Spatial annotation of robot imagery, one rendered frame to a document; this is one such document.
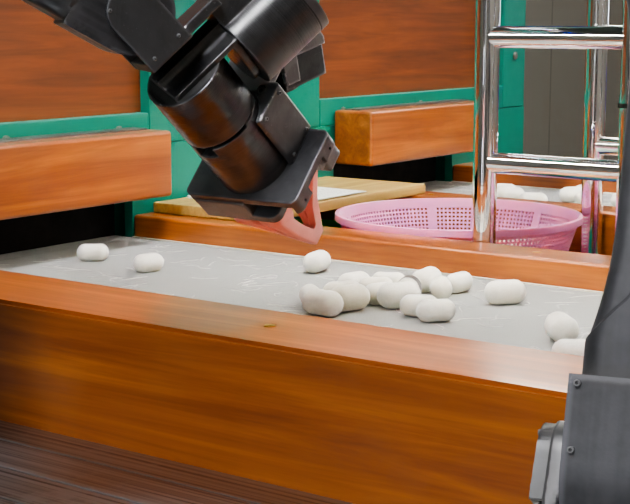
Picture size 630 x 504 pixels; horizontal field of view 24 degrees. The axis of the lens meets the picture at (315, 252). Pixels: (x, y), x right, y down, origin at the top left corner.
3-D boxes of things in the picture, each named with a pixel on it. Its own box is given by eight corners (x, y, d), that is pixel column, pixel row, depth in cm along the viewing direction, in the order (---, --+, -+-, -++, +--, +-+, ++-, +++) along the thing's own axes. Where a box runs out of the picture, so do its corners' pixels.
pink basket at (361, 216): (613, 321, 147) (616, 228, 146) (351, 327, 144) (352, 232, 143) (543, 275, 173) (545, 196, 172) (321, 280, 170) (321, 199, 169)
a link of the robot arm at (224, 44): (245, 70, 105) (197, 7, 100) (287, 101, 101) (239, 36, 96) (177, 136, 105) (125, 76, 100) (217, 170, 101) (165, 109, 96)
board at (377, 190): (259, 223, 152) (259, 212, 152) (152, 212, 161) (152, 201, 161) (425, 193, 179) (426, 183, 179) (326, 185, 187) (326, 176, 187)
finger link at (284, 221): (285, 196, 117) (228, 126, 111) (358, 203, 113) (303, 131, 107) (251, 267, 115) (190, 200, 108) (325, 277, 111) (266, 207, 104)
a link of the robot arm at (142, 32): (308, 24, 106) (197, -102, 103) (342, 24, 98) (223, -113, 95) (195, 134, 105) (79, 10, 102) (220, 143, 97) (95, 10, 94)
